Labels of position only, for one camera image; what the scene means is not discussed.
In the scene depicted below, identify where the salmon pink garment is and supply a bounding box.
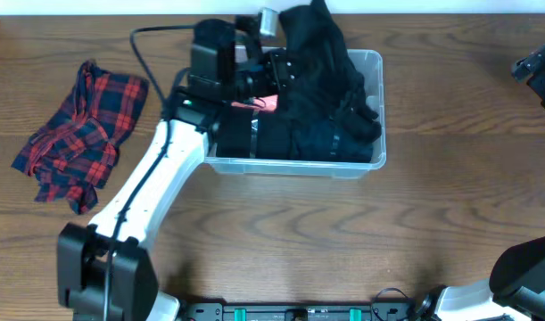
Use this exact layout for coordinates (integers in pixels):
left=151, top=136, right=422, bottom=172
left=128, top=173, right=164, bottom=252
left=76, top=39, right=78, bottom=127
left=231, top=95, right=278, bottom=112

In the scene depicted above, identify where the black garment with grey stripe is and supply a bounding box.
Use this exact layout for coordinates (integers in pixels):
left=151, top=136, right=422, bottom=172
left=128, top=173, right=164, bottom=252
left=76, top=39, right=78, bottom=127
left=215, top=108, right=300, bottom=160

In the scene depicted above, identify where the dark navy garment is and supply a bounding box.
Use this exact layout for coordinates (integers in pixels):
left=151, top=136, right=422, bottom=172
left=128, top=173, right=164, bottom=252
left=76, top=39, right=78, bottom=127
left=289, top=119, right=374, bottom=163

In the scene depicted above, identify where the red navy plaid shirt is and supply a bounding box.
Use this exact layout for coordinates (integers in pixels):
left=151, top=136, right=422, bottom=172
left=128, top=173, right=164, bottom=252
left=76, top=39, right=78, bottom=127
left=12, top=60, right=149, bottom=215

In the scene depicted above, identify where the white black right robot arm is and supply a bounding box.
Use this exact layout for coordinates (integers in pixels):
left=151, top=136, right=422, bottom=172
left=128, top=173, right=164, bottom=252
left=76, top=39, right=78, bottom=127
left=410, top=45, right=545, bottom=320

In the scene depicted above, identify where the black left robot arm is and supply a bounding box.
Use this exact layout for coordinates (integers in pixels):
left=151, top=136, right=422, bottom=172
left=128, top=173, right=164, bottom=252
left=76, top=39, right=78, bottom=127
left=57, top=8, right=289, bottom=321

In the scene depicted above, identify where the clear plastic storage bin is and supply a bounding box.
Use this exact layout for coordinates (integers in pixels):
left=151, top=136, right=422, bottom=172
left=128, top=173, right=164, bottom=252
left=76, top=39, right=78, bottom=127
left=205, top=49, right=387, bottom=179

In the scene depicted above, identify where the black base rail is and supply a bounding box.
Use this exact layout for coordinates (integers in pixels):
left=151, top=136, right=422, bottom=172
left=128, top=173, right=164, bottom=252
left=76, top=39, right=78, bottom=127
left=177, top=299, right=432, bottom=321

